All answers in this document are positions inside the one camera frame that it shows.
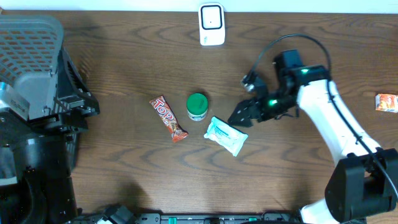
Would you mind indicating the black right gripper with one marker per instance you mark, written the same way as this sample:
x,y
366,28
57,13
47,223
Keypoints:
x,y
246,112

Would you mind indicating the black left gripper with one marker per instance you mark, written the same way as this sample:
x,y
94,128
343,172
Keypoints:
x,y
79,104

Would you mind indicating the teal wet wipes pack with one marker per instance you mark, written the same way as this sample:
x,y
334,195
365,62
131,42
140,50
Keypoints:
x,y
225,135

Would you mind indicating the green lid jar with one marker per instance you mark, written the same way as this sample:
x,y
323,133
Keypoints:
x,y
197,106

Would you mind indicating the red Top chocolate bar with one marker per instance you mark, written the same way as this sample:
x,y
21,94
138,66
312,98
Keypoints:
x,y
168,118

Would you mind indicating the orange snack packet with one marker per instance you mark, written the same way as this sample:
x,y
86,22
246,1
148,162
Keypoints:
x,y
386,102

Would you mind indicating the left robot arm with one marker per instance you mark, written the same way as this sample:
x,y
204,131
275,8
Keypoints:
x,y
37,187

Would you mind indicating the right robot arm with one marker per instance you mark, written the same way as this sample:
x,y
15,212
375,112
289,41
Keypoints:
x,y
364,181

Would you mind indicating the white barcode scanner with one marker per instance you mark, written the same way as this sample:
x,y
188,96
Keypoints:
x,y
211,24

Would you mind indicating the grey plastic mesh basket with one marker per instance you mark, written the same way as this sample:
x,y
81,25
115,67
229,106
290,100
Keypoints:
x,y
30,46

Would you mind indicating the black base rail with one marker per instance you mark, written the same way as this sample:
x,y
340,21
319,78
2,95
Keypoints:
x,y
155,218

